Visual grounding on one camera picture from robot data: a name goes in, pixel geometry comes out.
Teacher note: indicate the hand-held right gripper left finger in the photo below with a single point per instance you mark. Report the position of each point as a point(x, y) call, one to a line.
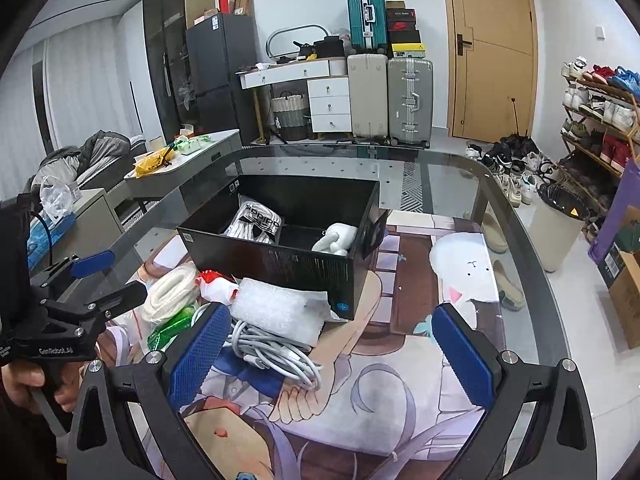
point(200, 355)

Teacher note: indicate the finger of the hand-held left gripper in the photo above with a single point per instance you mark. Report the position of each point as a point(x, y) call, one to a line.
point(92, 262)
point(120, 297)

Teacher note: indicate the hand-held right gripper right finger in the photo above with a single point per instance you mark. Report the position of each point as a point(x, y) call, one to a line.
point(462, 360)

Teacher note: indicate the green and white packet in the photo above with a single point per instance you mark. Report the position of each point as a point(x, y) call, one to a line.
point(167, 330)

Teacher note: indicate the white roll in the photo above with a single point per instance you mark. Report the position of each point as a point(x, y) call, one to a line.
point(165, 290)

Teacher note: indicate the red and white pouch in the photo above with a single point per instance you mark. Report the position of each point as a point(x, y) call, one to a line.
point(217, 287)

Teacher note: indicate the white bubble wrap sheet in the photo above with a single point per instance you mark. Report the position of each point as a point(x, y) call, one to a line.
point(272, 310)

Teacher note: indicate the black cardboard box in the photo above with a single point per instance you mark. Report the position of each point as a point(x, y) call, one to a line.
point(280, 265)

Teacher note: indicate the person's left hand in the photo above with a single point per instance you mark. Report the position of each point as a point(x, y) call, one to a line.
point(20, 385)

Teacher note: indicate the blue plastic pack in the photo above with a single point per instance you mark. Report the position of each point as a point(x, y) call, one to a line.
point(50, 235)

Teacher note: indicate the grey side cabinet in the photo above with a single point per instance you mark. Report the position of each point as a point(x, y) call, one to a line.
point(95, 210)

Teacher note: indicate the printed cartoon desk mat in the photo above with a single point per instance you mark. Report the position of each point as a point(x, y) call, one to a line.
point(400, 385)

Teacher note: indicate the clear plastic bag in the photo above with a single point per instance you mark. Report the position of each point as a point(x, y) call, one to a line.
point(57, 195)

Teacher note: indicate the beige slipper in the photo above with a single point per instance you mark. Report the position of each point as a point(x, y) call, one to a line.
point(495, 235)
point(510, 287)

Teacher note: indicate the grey puffer jacket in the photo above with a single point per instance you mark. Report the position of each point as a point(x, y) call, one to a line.
point(102, 150)

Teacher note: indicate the yellow bag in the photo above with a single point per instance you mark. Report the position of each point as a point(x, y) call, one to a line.
point(150, 162)

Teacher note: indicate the white striped sock pack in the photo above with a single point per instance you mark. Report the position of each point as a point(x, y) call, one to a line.
point(255, 222)

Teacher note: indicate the green tissue box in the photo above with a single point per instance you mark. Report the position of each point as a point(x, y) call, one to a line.
point(192, 145)

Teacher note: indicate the beige trash bin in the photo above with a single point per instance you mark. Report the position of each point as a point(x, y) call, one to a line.
point(555, 235)

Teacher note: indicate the grey low table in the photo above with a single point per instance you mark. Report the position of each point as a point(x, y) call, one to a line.
point(210, 152)

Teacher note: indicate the white plush toy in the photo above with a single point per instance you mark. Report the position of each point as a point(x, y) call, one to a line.
point(335, 240)

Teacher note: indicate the brown cardboard box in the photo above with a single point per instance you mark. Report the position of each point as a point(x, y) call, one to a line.
point(627, 300)

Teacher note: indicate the white curtain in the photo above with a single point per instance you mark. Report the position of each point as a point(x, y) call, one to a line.
point(90, 85)

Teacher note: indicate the patterned rug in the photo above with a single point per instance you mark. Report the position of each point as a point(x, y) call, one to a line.
point(412, 185)

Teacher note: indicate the pile of shoes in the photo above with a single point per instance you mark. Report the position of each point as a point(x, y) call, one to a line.
point(520, 180)

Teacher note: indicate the dark tall cabinet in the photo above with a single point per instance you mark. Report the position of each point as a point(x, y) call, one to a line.
point(165, 60)

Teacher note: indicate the purple box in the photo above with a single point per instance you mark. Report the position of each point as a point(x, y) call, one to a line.
point(620, 205)

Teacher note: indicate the black umbrella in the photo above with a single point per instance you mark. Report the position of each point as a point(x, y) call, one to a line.
point(515, 142)

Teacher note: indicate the black refrigerator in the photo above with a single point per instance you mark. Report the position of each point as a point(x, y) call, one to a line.
point(220, 70)

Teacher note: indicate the woven basket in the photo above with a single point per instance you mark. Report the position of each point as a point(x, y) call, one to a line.
point(287, 110)

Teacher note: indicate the wooden shoe rack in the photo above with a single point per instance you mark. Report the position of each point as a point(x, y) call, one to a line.
point(595, 149)

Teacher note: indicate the silver suitcase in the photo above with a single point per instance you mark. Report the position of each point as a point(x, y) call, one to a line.
point(410, 100)

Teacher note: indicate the flat labelled box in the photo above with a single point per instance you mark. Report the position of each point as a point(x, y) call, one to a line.
point(206, 15)

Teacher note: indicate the beige suitcase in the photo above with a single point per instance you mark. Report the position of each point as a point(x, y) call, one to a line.
point(367, 95)

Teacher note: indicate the row of shoes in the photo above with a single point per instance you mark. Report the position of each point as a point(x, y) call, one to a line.
point(615, 115)

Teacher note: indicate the white desk with drawers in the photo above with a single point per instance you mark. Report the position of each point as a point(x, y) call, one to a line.
point(327, 95)

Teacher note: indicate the red package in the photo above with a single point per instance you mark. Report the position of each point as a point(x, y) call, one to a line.
point(226, 1)

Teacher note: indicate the wooden door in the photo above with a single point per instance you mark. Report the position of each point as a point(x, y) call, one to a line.
point(495, 60)

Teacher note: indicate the tall cardboard box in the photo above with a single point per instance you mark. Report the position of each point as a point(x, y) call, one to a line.
point(244, 0)

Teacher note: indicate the yellow and black shoe box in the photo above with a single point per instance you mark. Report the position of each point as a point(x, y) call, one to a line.
point(407, 50)

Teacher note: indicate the black bag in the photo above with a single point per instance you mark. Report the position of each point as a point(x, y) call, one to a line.
point(330, 47)

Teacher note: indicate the plain black shoe box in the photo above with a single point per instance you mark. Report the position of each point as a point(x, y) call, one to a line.
point(405, 37)

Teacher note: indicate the red and black shoe box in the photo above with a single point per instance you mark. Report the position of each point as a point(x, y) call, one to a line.
point(402, 25)

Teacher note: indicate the teal suitcase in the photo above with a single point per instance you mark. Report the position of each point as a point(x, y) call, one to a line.
point(365, 15)

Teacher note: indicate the brown shoe box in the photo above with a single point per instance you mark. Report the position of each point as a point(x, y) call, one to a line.
point(395, 5)

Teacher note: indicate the oval metal frame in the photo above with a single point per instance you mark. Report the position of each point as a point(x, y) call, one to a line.
point(268, 42)

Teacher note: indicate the white light switch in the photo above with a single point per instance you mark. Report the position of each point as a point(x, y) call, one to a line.
point(601, 32)

